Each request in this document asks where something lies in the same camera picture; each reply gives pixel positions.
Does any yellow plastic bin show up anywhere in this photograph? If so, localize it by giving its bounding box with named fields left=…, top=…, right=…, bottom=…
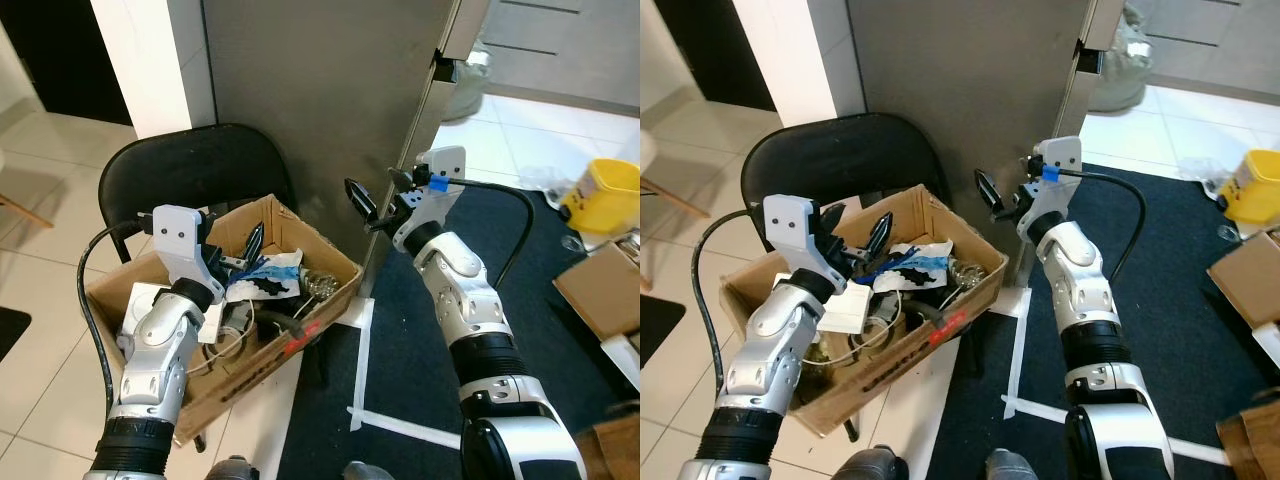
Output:
left=558, top=158, right=641, bottom=237
left=1217, top=148, right=1280, bottom=226

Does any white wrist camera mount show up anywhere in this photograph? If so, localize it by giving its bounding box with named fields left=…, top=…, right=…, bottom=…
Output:
left=392, top=146, right=468, bottom=253
left=1017, top=136, right=1083, bottom=243
left=150, top=205, right=219, bottom=301
left=762, top=193, right=833, bottom=289

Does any dark blue carpet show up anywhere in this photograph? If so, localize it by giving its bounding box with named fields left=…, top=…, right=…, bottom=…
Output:
left=278, top=183, right=641, bottom=480
left=925, top=163, right=1280, bottom=480

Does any brown wooden crate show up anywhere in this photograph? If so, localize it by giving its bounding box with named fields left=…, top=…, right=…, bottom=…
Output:
left=1215, top=392, right=1280, bottom=480
left=575, top=403, right=641, bottom=480

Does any black plastic trash piece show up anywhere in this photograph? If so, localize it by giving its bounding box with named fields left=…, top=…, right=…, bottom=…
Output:
left=255, top=308, right=323, bottom=349
left=905, top=300, right=969, bottom=346

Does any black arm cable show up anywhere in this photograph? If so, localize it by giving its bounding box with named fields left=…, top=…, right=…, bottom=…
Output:
left=1060, top=168, right=1148, bottom=281
left=697, top=208, right=766, bottom=366
left=447, top=178, right=536, bottom=291
left=78, top=222, right=153, bottom=421

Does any clear plastic bag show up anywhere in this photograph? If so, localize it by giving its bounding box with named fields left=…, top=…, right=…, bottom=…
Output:
left=1088, top=3, right=1153, bottom=113
left=447, top=45, right=493, bottom=123

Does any white floor tape line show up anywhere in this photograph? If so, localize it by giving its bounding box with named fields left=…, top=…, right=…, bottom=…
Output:
left=348, top=297, right=463, bottom=451

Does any wooden furniture leg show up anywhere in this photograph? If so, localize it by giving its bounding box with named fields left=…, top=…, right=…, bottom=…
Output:
left=0, top=190, right=53, bottom=231
left=640, top=172, right=709, bottom=219

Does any blue white crumpled wrapper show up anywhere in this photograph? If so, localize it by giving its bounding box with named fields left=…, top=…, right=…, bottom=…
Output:
left=225, top=250, right=304, bottom=303
left=872, top=242, right=956, bottom=293

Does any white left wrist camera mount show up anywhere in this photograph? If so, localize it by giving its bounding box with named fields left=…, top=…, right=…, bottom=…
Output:
left=762, top=193, right=833, bottom=289
left=150, top=205, right=219, bottom=301

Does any large cardboard rubbish box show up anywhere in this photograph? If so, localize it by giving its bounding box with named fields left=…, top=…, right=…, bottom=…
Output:
left=84, top=194, right=364, bottom=447
left=720, top=184, right=1010, bottom=439

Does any black folding chair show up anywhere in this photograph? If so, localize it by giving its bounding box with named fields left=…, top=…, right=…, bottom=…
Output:
left=98, top=123, right=331, bottom=453
left=741, top=112, right=986, bottom=443

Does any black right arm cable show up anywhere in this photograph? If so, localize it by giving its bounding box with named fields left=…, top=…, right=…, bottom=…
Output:
left=1060, top=168, right=1148, bottom=281
left=447, top=178, right=536, bottom=291

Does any clear plastic cup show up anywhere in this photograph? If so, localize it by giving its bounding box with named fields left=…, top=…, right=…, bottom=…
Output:
left=300, top=268, right=339, bottom=301
left=950, top=258, right=986, bottom=293

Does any small black floor mat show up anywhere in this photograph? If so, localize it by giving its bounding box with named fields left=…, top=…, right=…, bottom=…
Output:
left=0, top=305, right=33, bottom=363
left=640, top=293, right=688, bottom=368

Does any grey drawer cabinet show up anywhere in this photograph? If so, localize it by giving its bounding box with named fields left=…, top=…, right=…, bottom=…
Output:
left=478, top=0, right=641, bottom=106
left=1140, top=0, right=1280, bottom=106

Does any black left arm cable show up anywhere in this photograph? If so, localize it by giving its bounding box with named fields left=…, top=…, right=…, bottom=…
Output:
left=78, top=222, right=153, bottom=421
left=697, top=208, right=766, bottom=366

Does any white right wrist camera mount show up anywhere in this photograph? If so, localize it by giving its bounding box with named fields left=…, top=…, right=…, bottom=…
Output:
left=1017, top=136, right=1083, bottom=243
left=392, top=146, right=468, bottom=253

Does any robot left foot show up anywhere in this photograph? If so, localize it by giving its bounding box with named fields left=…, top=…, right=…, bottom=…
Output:
left=832, top=447, right=911, bottom=480
left=203, top=455, right=259, bottom=480

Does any small closed cardboard box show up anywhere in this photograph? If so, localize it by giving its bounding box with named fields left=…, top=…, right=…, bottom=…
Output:
left=1207, top=230, right=1280, bottom=326
left=553, top=240, right=641, bottom=343

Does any grey partition panel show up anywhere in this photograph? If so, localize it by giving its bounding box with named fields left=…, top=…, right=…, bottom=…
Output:
left=845, top=0, right=1126, bottom=291
left=200, top=0, right=491, bottom=301

